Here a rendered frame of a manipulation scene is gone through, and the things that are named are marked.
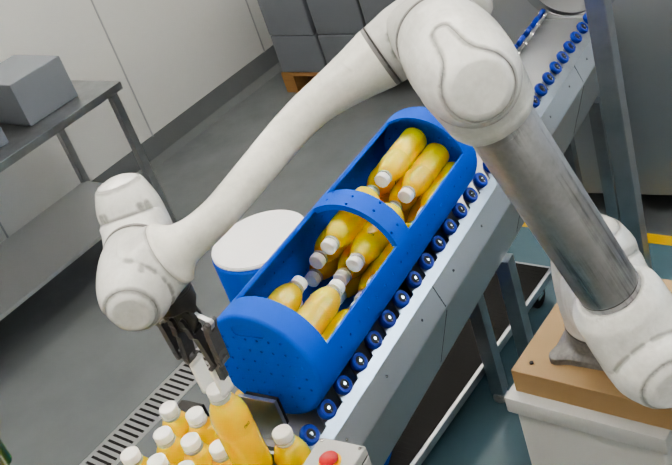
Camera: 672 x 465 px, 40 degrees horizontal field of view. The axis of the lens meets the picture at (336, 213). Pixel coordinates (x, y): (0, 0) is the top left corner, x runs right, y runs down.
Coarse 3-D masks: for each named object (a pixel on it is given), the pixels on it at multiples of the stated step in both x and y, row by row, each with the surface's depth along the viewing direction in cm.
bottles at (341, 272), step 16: (432, 192) 236; (400, 208) 238; (416, 208) 242; (384, 256) 218; (320, 272) 226; (336, 272) 219; (352, 272) 220; (368, 272) 224; (352, 288) 226; (352, 304) 209; (336, 320) 202
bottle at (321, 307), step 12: (324, 288) 204; (336, 288) 206; (312, 300) 201; (324, 300) 201; (336, 300) 203; (300, 312) 198; (312, 312) 198; (324, 312) 199; (336, 312) 203; (312, 324) 196; (324, 324) 199
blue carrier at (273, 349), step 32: (384, 128) 246; (352, 192) 218; (448, 192) 234; (320, 224) 235; (384, 224) 213; (416, 224) 221; (288, 256) 224; (416, 256) 223; (256, 288) 213; (384, 288) 209; (224, 320) 193; (256, 320) 187; (288, 320) 188; (352, 320) 198; (256, 352) 194; (288, 352) 188; (320, 352) 189; (352, 352) 201; (256, 384) 201; (288, 384) 195; (320, 384) 190
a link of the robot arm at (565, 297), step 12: (612, 228) 161; (624, 228) 162; (624, 240) 160; (636, 252) 162; (552, 264) 167; (552, 276) 169; (564, 288) 164; (564, 300) 165; (564, 312) 170; (564, 324) 175; (576, 336) 171
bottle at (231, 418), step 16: (224, 400) 164; (240, 400) 166; (224, 416) 164; (240, 416) 165; (224, 432) 165; (240, 432) 166; (256, 432) 169; (224, 448) 169; (240, 448) 167; (256, 448) 169; (240, 464) 169; (256, 464) 170; (272, 464) 173
